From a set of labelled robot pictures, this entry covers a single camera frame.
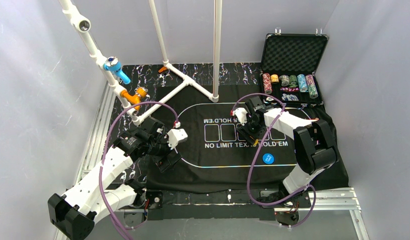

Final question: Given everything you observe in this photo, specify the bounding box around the orange plastic faucet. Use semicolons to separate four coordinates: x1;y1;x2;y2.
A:
118;87;148;109

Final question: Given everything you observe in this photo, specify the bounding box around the red poker chip stack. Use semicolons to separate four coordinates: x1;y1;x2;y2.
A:
262;73;272;95

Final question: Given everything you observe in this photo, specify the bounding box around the pink poker chip stack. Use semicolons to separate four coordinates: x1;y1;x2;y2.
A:
305;74;319;99

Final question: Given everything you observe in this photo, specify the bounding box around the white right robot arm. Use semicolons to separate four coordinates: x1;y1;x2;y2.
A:
231;94;341;194

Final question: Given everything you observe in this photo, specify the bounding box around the black poker chip case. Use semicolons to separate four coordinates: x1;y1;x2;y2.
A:
260;33;329;108

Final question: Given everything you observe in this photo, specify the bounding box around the white PVC pipe frame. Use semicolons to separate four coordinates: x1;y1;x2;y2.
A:
57;0;223;127

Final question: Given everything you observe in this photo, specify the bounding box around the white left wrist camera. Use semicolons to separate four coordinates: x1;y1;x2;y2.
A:
167;128;188;150

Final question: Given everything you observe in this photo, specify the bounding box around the black poker table mat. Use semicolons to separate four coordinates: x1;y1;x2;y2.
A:
145;84;350;194

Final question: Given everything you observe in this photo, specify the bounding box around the blue plastic faucet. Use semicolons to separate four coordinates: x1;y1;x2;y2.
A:
103;56;131;85

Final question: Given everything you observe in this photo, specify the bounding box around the green poker chip stack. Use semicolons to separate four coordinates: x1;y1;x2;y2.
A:
288;74;298;88

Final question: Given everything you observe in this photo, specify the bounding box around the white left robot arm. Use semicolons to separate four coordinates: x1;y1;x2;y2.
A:
47;117;188;240

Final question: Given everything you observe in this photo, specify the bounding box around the light blue chip stack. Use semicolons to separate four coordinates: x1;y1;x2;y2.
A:
297;74;308;93

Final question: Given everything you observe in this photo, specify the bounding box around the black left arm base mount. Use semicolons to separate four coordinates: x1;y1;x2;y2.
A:
123;178;164;229

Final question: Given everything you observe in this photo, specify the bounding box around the aluminium frame rail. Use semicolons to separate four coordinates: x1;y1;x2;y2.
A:
77;87;369;240

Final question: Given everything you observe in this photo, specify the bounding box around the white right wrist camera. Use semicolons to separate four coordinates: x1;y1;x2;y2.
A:
232;107;249;126

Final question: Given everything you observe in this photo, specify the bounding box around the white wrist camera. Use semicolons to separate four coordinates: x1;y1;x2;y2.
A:
232;107;249;126
167;128;188;150

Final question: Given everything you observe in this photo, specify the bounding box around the grey poker chip stack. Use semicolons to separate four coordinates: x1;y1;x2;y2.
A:
279;75;290;87

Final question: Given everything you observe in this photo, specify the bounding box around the yellow poker chip stack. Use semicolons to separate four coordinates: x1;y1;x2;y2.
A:
270;74;280;84

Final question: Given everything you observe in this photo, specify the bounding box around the blue small blind button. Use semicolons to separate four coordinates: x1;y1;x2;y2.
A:
262;153;275;165

